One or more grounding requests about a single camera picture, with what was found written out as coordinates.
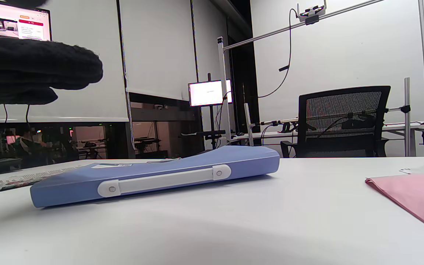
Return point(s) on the pink paper material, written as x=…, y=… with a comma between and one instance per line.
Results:
x=418, y=195

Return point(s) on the black monitor stand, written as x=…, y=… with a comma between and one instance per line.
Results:
x=212, y=125

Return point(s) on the black mesh office chair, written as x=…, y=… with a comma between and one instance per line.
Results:
x=344, y=110

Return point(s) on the white black headset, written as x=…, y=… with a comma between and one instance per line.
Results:
x=310, y=13

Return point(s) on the white roller blind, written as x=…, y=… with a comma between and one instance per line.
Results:
x=156, y=48
x=87, y=103

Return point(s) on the newspaper with blue banner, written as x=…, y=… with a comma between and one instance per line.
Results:
x=17, y=180

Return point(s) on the large computer monitor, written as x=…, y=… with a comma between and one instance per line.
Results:
x=13, y=22

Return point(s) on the small bright monitor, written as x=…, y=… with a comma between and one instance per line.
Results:
x=206, y=92

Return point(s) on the person's right hand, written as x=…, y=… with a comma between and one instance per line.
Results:
x=20, y=66

